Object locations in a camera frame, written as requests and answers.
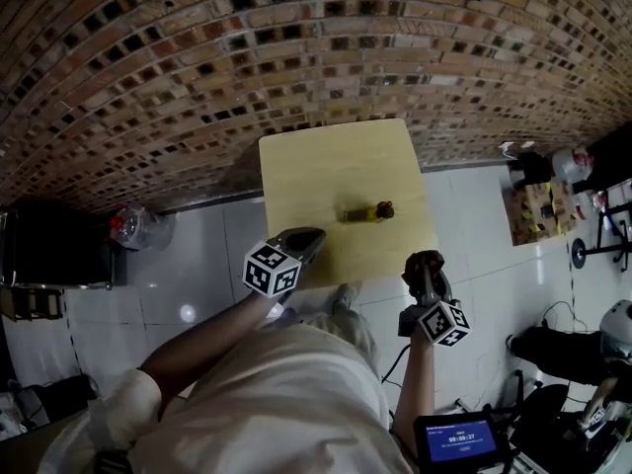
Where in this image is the black wheeled stand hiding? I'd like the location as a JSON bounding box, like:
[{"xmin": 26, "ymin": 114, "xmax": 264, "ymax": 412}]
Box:
[{"xmin": 569, "ymin": 185, "xmax": 632, "ymax": 272}]

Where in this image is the person's right forearm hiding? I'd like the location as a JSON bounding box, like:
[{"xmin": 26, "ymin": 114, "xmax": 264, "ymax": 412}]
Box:
[{"xmin": 394, "ymin": 336, "xmax": 436, "ymax": 446}]

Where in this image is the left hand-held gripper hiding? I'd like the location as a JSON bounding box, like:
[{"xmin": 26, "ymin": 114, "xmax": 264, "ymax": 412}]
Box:
[{"xmin": 242, "ymin": 226, "xmax": 328, "ymax": 306}]

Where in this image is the black metal cart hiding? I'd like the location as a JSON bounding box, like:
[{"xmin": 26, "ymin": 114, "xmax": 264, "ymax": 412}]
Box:
[{"xmin": 0, "ymin": 206, "xmax": 116, "ymax": 291}]

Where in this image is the cardboard box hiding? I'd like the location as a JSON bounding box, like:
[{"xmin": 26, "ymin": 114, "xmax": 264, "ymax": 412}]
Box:
[{"xmin": 502, "ymin": 181, "xmax": 577, "ymax": 248}]

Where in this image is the dark brown cloth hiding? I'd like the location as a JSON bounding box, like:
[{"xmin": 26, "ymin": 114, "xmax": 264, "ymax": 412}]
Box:
[{"xmin": 400, "ymin": 249, "xmax": 446, "ymax": 291}]

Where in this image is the small wooden rack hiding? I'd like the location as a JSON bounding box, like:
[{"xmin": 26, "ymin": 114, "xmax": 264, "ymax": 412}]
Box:
[{"xmin": 0, "ymin": 285, "xmax": 66, "ymax": 322}]

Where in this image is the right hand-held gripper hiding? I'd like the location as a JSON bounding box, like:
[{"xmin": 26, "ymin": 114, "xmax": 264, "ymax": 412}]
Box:
[{"xmin": 398, "ymin": 269, "xmax": 472, "ymax": 350}]

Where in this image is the person's white shoe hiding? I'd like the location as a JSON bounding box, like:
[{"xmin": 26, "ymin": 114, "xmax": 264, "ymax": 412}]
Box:
[
  {"xmin": 331, "ymin": 283, "xmax": 359, "ymax": 316},
  {"xmin": 266, "ymin": 300, "xmax": 298, "ymax": 326}
]

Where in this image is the black bag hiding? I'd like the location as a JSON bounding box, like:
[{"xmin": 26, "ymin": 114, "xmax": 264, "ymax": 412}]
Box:
[{"xmin": 508, "ymin": 150, "xmax": 552, "ymax": 190}]

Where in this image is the white power plug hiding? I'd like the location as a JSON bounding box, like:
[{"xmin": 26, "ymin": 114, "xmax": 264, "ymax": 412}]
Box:
[{"xmin": 498, "ymin": 140, "xmax": 537, "ymax": 160}]

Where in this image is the black office chair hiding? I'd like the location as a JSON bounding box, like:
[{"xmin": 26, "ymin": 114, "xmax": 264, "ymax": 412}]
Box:
[{"xmin": 505, "ymin": 367, "xmax": 590, "ymax": 417}]

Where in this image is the yellow bottle with dark cap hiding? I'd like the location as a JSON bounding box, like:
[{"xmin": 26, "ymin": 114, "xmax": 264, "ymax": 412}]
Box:
[{"xmin": 339, "ymin": 203, "xmax": 391, "ymax": 225}]

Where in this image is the white plastic jug red label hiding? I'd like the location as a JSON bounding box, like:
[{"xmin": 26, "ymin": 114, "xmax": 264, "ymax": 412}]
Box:
[{"xmin": 551, "ymin": 147, "xmax": 596, "ymax": 185}]

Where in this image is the person's left forearm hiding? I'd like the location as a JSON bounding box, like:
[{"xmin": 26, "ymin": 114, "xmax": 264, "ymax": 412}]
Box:
[{"xmin": 137, "ymin": 291, "xmax": 278, "ymax": 422}]

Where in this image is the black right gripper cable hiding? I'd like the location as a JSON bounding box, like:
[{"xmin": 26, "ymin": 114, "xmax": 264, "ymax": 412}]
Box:
[{"xmin": 378, "ymin": 342, "xmax": 413, "ymax": 386}]

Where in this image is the black cabinet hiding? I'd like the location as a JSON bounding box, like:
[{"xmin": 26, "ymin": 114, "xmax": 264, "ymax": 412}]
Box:
[{"xmin": 572, "ymin": 120, "xmax": 632, "ymax": 198}]

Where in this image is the black tablet with blue screen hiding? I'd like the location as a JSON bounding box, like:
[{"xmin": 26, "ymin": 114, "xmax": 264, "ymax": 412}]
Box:
[{"xmin": 413, "ymin": 409, "xmax": 513, "ymax": 466}]

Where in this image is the clear plastic jug red cap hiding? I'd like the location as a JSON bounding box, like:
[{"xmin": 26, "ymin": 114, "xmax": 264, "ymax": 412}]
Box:
[{"xmin": 572, "ymin": 190, "xmax": 606, "ymax": 222}]

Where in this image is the person's beige clothing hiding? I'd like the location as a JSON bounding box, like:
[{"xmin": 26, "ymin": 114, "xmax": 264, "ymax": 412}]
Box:
[{"xmin": 37, "ymin": 308, "xmax": 414, "ymax": 474}]

